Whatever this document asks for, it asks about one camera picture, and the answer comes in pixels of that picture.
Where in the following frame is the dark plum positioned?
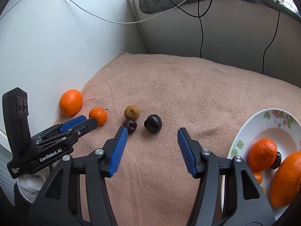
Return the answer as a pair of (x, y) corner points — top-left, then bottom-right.
(144, 114), (162, 134)

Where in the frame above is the black cable right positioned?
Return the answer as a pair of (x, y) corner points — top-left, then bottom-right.
(261, 0), (282, 75)

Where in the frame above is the white cable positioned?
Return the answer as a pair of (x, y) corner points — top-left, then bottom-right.
(48, 0), (201, 25)

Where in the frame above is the orange mandarin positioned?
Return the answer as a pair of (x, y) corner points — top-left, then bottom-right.
(247, 138), (277, 171)

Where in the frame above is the small orange kumquat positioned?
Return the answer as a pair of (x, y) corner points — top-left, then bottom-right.
(252, 171), (263, 184)

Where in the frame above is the black cable left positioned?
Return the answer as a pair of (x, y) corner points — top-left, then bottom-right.
(143, 0), (221, 59)

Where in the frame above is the pink towel table cover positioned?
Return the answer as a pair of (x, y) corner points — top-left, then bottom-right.
(52, 52), (301, 226)

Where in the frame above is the white gloved left hand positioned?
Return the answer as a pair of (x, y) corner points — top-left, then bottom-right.
(16, 167), (50, 204)

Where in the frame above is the medium orange by wall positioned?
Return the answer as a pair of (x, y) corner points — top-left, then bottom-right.
(59, 89), (83, 116)

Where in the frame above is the mandarin with stem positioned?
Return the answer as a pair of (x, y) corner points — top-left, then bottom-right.
(89, 107), (108, 126)

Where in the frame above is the black cable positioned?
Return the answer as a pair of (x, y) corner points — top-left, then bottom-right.
(143, 0), (221, 59)
(261, 0), (282, 75)

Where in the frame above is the large orange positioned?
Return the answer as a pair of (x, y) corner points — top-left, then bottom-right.
(270, 151), (300, 208)

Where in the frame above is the small dark red cherry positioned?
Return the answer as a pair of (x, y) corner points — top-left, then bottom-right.
(270, 152), (282, 170)

